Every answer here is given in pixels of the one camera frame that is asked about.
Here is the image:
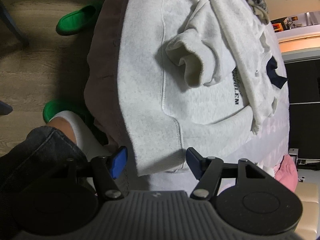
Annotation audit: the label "beige room door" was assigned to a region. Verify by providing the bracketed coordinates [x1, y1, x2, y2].
[262, 0, 320, 22]

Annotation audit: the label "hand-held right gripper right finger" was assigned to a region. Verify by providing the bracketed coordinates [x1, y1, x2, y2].
[187, 147, 272, 201]

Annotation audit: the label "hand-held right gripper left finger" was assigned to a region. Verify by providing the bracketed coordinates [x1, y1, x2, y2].
[42, 146, 128, 201]

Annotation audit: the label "pink pillow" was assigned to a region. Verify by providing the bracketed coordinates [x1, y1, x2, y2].
[274, 155, 298, 193]

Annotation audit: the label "person's leg in dark jeans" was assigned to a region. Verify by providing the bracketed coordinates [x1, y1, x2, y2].
[0, 126, 95, 240]

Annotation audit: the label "green slipper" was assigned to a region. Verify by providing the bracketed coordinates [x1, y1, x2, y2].
[55, 5, 100, 36]
[42, 99, 87, 124]

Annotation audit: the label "black sliding wardrobe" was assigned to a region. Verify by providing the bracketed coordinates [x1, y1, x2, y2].
[282, 59, 320, 155]

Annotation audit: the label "grey printed sweatshirt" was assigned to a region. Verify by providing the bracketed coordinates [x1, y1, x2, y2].
[117, 0, 290, 178]

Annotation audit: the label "person's foot in white sock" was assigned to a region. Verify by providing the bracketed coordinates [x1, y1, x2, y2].
[47, 110, 112, 157]

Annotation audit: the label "beige padded headboard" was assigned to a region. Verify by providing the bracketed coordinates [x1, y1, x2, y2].
[296, 182, 320, 233]

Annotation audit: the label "beige pants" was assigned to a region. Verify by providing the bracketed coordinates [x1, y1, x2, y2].
[235, 0, 270, 25]

